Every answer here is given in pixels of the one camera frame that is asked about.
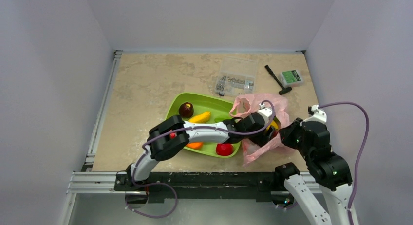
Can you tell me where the pink plastic bag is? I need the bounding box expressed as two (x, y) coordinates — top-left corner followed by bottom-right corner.
(229, 93), (295, 167)

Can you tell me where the green plastic tray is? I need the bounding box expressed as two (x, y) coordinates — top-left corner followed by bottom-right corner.
(165, 93), (241, 159)

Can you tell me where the orange fake fruit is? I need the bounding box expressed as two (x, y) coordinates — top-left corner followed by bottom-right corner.
(186, 142), (204, 150)

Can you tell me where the yellow fake banana bunch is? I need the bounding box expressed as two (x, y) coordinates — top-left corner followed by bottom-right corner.
(265, 120), (280, 133)

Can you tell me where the small green labelled box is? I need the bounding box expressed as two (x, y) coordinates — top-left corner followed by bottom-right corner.
(280, 70), (304, 87)

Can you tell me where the red fake apple right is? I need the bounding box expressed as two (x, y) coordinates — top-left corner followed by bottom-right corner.
(215, 143), (234, 156)

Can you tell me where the dark red fake apple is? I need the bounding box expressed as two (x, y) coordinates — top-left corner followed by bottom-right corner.
(178, 102), (194, 118)

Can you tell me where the yellow fake fruit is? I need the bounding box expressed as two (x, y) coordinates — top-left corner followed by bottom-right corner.
(188, 112), (211, 123)

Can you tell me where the clear plastic screw box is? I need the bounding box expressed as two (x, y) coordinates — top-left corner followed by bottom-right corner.
(215, 57), (258, 97)

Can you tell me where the black T-handle tool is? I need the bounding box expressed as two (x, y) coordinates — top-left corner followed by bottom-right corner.
(264, 65), (292, 95)

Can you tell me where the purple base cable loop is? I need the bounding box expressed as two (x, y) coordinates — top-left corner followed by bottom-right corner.
(124, 182), (179, 218)

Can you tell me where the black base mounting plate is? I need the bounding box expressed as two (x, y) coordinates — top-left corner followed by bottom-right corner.
(114, 172), (295, 206)

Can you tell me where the green fake starfruit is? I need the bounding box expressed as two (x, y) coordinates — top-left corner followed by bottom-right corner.
(214, 116), (231, 123)

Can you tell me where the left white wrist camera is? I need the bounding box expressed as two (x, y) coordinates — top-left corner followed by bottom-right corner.
(257, 102), (275, 124)

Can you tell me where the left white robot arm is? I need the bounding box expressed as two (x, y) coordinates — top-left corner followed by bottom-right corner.
(126, 108), (275, 190)

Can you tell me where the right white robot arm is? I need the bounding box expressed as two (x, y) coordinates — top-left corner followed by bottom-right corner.
(273, 118), (354, 225)

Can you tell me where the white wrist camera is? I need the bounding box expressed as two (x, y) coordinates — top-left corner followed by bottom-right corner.
(305, 105), (327, 124)
(257, 102), (275, 124)

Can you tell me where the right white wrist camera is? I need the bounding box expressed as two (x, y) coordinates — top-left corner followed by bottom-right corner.
(305, 105), (327, 124)

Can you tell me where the red fake apple left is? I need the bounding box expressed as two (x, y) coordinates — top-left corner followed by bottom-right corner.
(170, 132), (177, 139)

